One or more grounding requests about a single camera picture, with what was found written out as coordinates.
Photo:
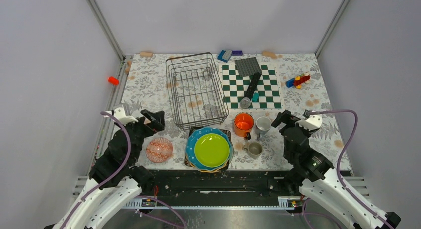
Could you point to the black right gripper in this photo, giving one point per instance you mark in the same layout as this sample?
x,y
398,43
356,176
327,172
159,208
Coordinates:
x,y
287,117

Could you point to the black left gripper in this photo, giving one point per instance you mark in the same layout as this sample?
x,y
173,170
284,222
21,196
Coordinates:
x,y
157,123

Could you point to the grey blue ceramic mug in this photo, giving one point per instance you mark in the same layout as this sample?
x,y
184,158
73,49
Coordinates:
x,y
262,125

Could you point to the blue white patterned bowl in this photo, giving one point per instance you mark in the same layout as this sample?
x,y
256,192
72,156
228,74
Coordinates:
x,y
159,150

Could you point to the blue polka dot plate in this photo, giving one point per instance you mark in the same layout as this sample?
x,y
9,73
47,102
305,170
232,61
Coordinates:
x,y
209,149

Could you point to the orange ceramic mug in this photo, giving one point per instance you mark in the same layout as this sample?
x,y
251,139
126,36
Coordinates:
x,y
243,124

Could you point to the small beige ceramic cup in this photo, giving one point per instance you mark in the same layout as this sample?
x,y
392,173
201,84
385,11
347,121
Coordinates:
x,y
253,149

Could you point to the black floral square plate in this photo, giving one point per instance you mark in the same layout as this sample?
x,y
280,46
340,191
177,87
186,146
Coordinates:
x,y
190,132

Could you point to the green plate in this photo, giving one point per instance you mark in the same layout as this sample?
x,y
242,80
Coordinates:
x,y
212,150

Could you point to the yellow polka dot plate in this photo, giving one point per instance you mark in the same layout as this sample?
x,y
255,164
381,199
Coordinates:
x,y
212,171

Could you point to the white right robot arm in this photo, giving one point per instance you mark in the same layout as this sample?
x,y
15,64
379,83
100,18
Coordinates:
x,y
314,176

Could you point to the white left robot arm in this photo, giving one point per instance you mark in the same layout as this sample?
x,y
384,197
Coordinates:
x,y
97,203

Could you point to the teal rectangular block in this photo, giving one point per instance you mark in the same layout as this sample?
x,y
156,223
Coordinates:
x,y
255,97

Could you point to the colourful lego toy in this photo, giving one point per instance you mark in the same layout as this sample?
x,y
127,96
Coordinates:
x,y
298,81

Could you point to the black glitter microphone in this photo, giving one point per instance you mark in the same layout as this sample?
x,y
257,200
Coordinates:
x,y
246,100

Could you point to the orange plastic cap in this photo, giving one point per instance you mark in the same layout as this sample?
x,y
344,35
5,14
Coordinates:
x,y
114,81

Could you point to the grey lego baseplate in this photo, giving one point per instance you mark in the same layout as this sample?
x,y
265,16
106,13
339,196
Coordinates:
x,y
247,66

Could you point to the right wooden cork block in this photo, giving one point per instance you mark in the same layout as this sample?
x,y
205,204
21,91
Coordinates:
x,y
269,54

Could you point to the wooden cork block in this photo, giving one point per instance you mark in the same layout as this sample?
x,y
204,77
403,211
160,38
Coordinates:
x,y
146,54
269,54

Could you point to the left wooden cork block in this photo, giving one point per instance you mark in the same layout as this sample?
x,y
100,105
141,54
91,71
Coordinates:
x,y
146,54

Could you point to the purple lego brick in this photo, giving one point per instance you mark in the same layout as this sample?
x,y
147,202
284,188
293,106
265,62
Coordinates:
x,y
237,52

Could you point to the blue grey lego brick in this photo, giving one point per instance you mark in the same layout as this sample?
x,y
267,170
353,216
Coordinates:
x,y
225,55

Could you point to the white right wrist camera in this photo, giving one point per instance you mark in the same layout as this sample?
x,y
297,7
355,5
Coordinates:
x,y
313,122

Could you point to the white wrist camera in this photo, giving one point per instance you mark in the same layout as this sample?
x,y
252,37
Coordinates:
x,y
313,122
121,112

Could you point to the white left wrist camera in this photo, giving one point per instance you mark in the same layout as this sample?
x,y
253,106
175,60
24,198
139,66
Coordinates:
x,y
121,112

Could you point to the grey wire dish rack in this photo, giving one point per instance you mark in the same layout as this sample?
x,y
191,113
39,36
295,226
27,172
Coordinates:
x,y
195,93

